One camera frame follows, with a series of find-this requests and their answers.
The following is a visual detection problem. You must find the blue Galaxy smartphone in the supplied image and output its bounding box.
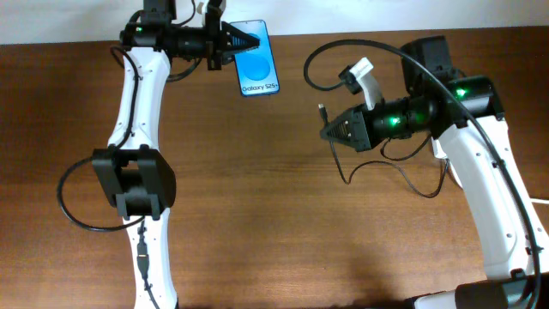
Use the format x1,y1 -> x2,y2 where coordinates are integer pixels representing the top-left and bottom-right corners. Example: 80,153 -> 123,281
231,20 -> 280,97

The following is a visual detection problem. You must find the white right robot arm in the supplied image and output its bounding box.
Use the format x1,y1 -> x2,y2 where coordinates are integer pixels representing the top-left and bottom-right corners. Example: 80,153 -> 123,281
320,36 -> 548,308

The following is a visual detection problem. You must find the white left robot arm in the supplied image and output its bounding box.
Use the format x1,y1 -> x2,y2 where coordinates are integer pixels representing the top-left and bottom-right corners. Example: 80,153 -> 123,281
92,0 -> 259,308

